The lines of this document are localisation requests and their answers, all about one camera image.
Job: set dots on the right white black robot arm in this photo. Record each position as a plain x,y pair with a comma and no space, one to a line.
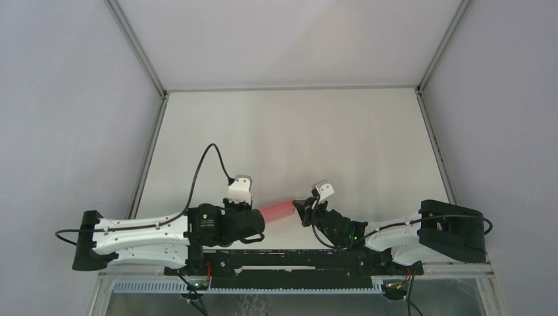
438,231

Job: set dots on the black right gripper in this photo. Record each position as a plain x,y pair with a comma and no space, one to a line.
304,209

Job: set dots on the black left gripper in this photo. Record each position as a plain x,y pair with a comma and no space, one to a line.
228,205

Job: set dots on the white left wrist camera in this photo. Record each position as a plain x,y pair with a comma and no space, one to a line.
239,191

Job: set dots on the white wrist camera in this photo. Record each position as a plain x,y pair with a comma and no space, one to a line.
239,191
322,191

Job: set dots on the aluminium front frame rail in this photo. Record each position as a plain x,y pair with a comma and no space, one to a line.
228,263

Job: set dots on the white slotted cable duct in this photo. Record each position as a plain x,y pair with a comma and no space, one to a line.
175,286

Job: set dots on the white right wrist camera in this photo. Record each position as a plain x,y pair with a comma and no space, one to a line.
322,191

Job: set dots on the pink cardboard box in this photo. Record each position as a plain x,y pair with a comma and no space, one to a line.
277,211

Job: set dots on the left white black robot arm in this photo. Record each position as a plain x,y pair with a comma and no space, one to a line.
176,241

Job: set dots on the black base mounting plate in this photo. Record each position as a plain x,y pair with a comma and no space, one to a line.
295,269

